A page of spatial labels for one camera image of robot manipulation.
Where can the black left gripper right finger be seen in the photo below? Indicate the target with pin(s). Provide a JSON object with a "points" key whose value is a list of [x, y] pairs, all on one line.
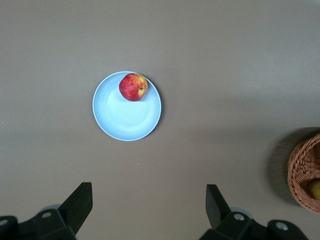
{"points": [[217, 210]]}

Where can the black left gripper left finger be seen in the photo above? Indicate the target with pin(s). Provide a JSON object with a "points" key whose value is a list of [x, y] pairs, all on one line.
{"points": [[75, 207]]}

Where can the red yellow apple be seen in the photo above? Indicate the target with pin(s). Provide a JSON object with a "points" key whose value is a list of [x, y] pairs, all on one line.
{"points": [[131, 87]]}

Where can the brown wicker basket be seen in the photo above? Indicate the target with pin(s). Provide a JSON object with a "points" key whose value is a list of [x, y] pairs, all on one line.
{"points": [[298, 175]]}

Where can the yellow-green round fruit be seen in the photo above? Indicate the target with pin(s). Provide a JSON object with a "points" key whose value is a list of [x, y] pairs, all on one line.
{"points": [[315, 188]]}

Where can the light blue round plate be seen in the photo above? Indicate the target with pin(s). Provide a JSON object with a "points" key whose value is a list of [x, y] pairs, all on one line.
{"points": [[125, 120]]}

